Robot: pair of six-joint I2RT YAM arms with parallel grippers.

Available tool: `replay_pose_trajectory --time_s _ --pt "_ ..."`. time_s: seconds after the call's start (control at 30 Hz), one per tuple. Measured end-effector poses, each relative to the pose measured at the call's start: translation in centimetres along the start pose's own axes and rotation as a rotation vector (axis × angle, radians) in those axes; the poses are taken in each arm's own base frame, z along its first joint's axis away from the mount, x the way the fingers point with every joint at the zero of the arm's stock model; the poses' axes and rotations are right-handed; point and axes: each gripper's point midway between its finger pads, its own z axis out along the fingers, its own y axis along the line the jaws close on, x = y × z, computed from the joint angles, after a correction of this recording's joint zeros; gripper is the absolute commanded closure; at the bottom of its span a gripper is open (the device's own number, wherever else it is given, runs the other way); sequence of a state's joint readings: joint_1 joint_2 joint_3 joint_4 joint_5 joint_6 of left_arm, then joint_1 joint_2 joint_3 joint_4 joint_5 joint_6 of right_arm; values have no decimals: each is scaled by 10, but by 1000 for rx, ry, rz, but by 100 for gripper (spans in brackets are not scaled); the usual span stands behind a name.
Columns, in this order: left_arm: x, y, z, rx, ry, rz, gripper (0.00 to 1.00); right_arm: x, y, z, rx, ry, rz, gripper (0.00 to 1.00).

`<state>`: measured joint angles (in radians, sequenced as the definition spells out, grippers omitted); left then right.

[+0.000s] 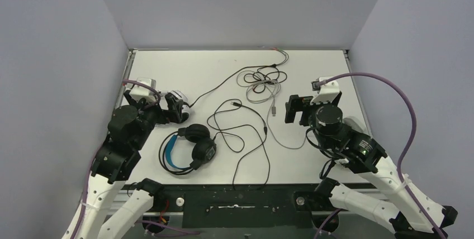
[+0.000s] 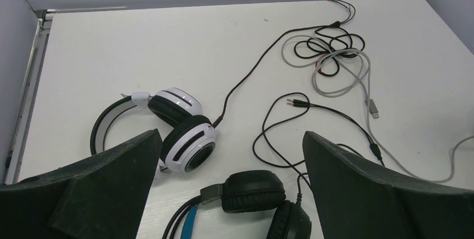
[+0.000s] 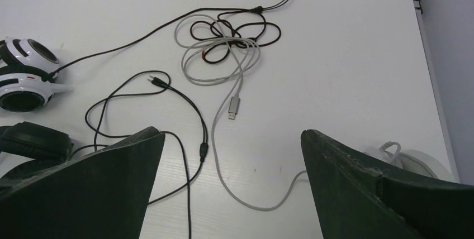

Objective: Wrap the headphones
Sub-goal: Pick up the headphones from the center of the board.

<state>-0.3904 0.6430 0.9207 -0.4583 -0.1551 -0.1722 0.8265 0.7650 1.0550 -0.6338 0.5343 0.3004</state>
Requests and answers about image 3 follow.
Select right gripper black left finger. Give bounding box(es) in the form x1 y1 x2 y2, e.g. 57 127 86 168
1 127 165 238

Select black headphone cable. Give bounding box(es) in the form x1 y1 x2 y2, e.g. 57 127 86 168
69 70 209 239

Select black headphones with blue band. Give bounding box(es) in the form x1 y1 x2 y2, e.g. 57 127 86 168
1 122 73 180

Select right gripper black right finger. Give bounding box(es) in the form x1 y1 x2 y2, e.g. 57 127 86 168
300 130 473 238

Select white and black headphones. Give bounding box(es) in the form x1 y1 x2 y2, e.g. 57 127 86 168
1 37 73 113

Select grey white headphones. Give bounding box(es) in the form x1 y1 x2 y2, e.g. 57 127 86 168
364 141 455 182

